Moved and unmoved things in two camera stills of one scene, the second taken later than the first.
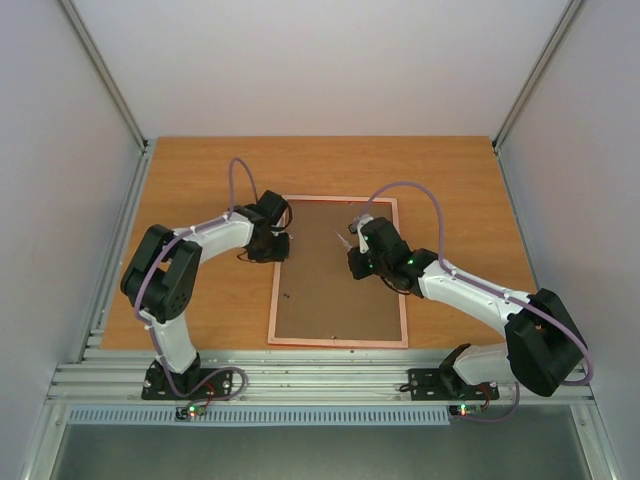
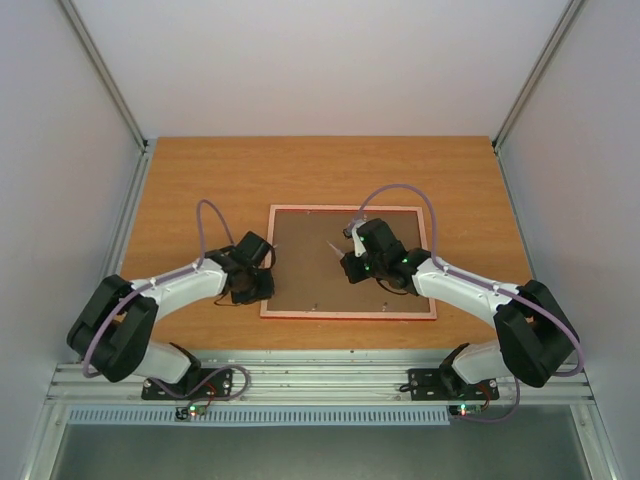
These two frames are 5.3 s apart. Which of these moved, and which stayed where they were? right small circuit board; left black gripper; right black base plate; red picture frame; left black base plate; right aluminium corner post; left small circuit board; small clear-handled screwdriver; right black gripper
Moved: red picture frame; left black gripper; small clear-handled screwdriver
Stayed: right black base plate; right aluminium corner post; right small circuit board; left black base plate; right black gripper; left small circuit board
